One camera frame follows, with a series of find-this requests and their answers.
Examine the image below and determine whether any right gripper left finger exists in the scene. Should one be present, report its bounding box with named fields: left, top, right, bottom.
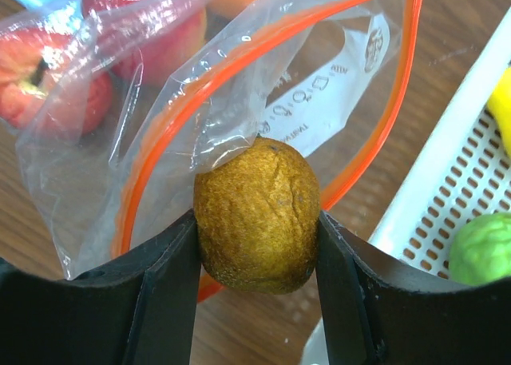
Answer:
left=1, top=212, right=200, bottom=364

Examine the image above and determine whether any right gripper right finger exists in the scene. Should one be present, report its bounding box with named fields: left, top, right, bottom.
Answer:
left=316, top=212, right=510, bottom=364

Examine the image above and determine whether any green fake apple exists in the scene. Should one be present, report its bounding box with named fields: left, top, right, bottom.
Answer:
left=449, top=212, right=510, bottom=286

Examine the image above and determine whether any brown fake kiwi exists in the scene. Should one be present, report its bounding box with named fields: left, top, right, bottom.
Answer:
left=193, top=137, right=321, bottom=294

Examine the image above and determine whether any clear zip top bag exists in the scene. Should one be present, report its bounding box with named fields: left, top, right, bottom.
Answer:
left=1, top=0, right=422, bottom=280

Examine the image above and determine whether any yellow fake bell pepper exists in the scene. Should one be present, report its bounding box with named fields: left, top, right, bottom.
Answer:
left=486, top=66, right=511, bottom=156

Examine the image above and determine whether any red fake apple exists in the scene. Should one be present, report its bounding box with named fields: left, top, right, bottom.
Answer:
left=1, top=28, right=113, bottom=135

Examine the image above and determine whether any small red fake fruit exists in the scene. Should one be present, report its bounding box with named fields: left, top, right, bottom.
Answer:
left=81, top=0, right=207, bottom=85

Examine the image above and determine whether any white perforated plastic basket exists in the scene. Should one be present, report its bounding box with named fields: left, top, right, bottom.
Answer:
left=302, top=16, right=510, bottom=364

